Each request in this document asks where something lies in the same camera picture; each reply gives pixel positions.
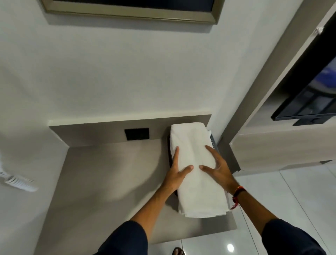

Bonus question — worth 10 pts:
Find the person's right hand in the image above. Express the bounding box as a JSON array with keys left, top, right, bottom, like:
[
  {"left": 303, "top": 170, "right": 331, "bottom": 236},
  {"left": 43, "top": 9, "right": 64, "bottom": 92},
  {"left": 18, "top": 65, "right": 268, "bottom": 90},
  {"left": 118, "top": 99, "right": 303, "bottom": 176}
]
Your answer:
[{"left": 199, "top": 145, "right": 238, "bottom": 195}]

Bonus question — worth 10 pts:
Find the person's left hand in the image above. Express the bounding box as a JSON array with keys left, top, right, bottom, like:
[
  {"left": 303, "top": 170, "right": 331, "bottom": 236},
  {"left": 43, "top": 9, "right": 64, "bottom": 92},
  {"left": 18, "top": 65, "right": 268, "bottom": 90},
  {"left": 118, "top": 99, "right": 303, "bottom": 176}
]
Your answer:
[{"left": 162, "top": 146, "right": 194, "bottom": 194}]

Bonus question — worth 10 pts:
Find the white towel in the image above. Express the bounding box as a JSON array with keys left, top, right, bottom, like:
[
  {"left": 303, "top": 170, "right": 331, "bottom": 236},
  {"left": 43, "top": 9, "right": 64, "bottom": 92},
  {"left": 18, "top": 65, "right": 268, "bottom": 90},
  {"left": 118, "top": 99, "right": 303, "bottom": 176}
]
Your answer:
[{"left": 170, "top": 122, "right": 228, "bottom": 219}]

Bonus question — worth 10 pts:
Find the person's right forearm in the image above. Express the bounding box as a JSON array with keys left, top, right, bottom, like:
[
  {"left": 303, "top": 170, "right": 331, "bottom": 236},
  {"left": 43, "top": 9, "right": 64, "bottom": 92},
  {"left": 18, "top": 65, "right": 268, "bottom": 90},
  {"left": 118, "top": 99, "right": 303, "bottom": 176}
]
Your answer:
[{"left": 229, "top": 185, "right": 327, "bottom": 255}]

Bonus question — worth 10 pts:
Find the person's left forearm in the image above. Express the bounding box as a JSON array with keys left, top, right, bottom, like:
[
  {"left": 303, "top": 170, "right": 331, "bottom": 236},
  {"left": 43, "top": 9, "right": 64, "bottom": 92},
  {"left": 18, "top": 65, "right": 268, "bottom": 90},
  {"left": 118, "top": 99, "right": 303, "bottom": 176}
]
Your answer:
[{"left": 94, "top": 183, "right": 179, "bottom": 255}]

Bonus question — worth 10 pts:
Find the black tray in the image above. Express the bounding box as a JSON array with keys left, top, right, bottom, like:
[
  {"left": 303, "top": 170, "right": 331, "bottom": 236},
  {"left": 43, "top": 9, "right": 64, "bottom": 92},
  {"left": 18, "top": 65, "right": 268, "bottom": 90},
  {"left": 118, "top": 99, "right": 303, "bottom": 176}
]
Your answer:
[{"left": 167, "top": 128, "right": 218, "bottom": 214}]

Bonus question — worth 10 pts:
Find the light wood television cabinet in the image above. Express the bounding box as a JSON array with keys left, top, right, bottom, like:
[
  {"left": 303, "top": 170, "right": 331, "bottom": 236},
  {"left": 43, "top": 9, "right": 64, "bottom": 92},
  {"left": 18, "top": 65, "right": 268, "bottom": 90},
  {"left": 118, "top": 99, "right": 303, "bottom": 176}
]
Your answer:
[{"left": 229, "top": 116, "right": 336, "bottom": 177}]

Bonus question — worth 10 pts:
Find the black flat television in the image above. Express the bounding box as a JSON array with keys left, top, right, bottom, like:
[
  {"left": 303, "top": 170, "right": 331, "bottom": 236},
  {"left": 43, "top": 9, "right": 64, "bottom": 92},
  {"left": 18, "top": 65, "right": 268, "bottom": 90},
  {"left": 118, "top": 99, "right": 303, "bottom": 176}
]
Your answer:
[{"left": 271, "top": 56, "right": 336, "bottom": 127}]

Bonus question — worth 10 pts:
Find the white ribbed plastic device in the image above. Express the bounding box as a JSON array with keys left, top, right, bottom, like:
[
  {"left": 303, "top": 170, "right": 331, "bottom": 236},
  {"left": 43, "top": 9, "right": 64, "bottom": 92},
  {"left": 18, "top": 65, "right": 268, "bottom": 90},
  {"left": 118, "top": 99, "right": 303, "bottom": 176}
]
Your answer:
[{"left": 0, "top": 170, "right": 39, "bottom": 193}]

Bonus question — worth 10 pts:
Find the red thread bracelet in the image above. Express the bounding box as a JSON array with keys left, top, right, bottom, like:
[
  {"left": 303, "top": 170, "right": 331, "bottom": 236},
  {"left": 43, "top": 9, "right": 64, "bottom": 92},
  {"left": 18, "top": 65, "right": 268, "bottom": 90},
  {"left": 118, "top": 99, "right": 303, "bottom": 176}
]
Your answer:
[{"left": 230, "top": 186, "right": 247, "bottom": 210}]

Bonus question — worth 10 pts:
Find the black wall socket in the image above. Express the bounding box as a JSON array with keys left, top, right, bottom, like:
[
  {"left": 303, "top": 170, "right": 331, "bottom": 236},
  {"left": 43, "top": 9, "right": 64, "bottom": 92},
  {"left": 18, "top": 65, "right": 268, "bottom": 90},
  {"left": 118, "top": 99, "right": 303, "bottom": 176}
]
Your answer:
[{"left": 124, "top": 128, "right": 150, "bottom": 141}]

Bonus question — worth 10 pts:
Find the gold framed wall picture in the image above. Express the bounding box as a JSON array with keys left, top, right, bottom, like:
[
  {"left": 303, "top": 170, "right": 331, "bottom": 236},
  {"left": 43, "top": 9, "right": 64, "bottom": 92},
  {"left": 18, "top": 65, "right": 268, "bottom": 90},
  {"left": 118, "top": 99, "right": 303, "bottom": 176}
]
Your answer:
[{"left": 40, "top": 0, "right": 226, "bottom": 25}]

